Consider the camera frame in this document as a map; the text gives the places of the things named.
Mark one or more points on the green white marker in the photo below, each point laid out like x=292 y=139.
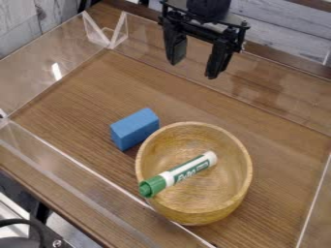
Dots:
x=168 y=178

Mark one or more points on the black metal stand base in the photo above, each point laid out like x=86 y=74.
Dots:
x=13 y=239

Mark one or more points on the brown wooden bowl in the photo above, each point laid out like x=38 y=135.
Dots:
x=204 y=198

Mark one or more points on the blue foam block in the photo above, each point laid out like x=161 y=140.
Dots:
x=133 y=128

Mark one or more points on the clear acrylic triangle bracket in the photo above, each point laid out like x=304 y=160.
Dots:
x=104 y=36

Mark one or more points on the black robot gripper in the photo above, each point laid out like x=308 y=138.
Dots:
x=205 y=20

